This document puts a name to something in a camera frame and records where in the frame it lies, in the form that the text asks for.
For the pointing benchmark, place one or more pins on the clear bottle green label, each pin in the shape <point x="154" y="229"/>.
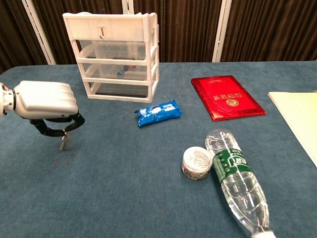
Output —
<point x="237" y="178"/>

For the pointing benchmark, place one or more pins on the dark pleated curtain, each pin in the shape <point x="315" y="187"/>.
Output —
<point x="272" y="29"/>

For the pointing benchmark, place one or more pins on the cream paper folder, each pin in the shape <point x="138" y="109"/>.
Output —
<point x="299" y="116"/>

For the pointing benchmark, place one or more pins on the red certificate booklet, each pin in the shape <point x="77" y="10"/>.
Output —
<point x="226" y="98"/>

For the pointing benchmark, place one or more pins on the blue snack packet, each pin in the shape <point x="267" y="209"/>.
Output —
<point x="158" y="112"/>

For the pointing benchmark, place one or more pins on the white plastic drawer organizer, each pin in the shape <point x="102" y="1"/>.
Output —
<point x="111" y="24"/>

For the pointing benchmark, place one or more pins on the silver key bunch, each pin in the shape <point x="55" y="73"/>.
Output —
<point x="64" y="142"/>

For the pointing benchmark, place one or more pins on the white metal frame post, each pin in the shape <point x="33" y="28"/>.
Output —
<point x="127" y="6"/>
<point x="39" y="34"/>
<point x="221" y="29"/>

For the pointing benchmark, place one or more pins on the white round cap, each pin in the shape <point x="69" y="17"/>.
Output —
<point x="196" y="163"/>

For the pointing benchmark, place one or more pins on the blue felt table mat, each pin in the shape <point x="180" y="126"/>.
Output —
<point x="111" y="173"/>

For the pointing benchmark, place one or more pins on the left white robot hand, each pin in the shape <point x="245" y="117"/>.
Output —
<point x="44" y="99"/>

